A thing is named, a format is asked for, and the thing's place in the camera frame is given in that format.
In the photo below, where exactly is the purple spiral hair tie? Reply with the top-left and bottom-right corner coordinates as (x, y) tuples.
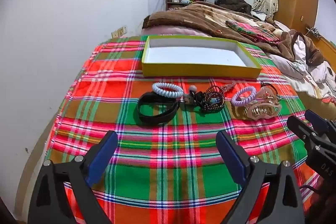
(231, 86), (257, 106)

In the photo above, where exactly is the dark coat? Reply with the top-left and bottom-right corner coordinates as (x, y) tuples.
(215, 0), (252, 13)

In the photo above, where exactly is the folded plaid cloth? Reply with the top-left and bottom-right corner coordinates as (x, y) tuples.
(226, 20), (280, 44)

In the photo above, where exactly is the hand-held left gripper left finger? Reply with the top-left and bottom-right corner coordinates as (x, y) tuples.
(28, 130), (119, 224)

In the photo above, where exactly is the pink pillow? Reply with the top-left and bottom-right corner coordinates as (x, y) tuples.
(142, 25), (210, 38)

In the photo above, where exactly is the person's right forearm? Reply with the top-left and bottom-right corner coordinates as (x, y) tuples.
(307, 187), (336, 224)

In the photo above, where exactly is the yellow cardboard box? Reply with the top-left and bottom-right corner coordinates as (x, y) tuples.
(142, 35), (262, 79)

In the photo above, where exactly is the white quilt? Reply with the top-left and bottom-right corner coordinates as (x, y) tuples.
(268, 21), (336, 106)

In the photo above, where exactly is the wooden headboard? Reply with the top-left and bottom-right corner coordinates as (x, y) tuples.
(306, 27), (336, 56)

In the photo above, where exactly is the plaid bed sheet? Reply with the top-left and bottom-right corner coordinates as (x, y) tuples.
(46, 35), (319, 224)

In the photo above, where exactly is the light blue spiral hair tie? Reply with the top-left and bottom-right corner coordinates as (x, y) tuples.
(152, 82), (184, 99)

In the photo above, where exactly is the rhinestone hair clip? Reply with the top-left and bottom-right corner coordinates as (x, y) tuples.
(220, 82), (237, 94)

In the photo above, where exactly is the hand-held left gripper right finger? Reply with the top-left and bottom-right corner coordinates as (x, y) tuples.
(216, 131), (306, 224)

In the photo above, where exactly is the wall socket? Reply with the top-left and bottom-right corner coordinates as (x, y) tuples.
(112, 26), (127, 39)

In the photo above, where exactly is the brown blanket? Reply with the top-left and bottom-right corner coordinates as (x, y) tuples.
(143, 1), (324, 67)

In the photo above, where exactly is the black wrist band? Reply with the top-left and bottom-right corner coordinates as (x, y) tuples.
(137, 92), (180, 125)

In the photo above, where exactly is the pink claw hair clip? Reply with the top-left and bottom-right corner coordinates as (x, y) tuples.
(243, 84), (282, 121)

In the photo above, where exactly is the brown beaded hair tie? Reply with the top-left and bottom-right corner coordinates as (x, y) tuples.
(201, 85), (226, 113)

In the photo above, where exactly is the black charm hair tie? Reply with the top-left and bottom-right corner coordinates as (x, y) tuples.
(259, 81), (282, 106)

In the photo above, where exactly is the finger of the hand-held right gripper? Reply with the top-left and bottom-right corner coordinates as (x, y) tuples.
(304, 109), (336, 144)
(287, 115), (336, 159)

